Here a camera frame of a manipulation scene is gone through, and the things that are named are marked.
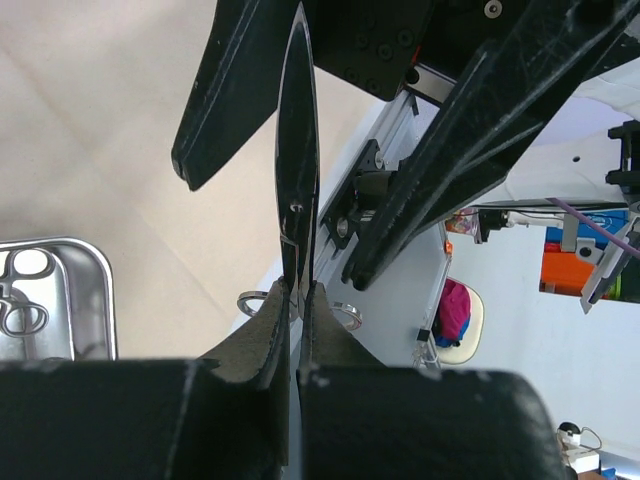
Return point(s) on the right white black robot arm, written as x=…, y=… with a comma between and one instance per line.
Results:
x=587, y=153

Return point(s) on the steel instrument tray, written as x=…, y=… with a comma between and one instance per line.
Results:
x=79, y=296

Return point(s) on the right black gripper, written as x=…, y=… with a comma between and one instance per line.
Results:
x=508, y=92

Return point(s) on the pink blue bag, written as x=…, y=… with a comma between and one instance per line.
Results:
x=452, y=316

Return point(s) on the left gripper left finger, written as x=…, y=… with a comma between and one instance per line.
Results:
x=251, y=354

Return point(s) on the surgical scissors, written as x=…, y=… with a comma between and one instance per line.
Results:
x=297, y=164

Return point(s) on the beige office chair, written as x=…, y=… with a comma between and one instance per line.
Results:
x=456, y=356

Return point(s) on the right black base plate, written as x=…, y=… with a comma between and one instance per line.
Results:
x=357, y=197

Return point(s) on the beige cloth wrap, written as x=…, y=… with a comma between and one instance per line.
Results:
x=92, y=93

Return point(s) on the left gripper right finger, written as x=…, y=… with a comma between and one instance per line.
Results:
x=325, y=341

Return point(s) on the orange blue storage boxes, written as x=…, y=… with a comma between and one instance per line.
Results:
x=563, y=273

